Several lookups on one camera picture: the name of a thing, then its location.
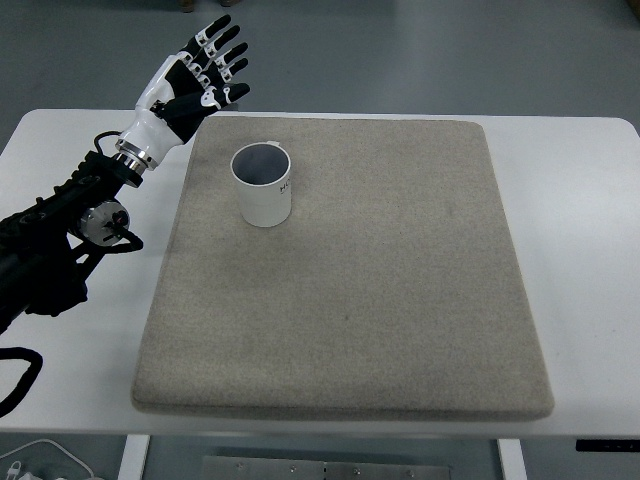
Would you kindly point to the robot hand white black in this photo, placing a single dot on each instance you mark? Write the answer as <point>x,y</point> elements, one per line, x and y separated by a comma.
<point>150,130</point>

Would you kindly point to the white cup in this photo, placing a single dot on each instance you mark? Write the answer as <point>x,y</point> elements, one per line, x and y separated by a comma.
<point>265,210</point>

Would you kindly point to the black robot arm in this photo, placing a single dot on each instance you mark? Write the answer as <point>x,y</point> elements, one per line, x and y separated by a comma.
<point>45,235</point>

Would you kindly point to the beige fabric mat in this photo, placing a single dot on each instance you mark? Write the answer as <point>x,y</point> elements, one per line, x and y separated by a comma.
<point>350,325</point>

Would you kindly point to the white table leg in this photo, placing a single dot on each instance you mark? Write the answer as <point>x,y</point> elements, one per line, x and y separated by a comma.
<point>134,460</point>
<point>511,462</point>

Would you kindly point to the grey metal plate with screws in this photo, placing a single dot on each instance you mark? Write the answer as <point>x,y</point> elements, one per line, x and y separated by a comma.
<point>325,470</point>

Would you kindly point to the black table control panel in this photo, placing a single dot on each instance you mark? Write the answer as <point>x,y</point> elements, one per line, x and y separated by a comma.
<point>607,445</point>

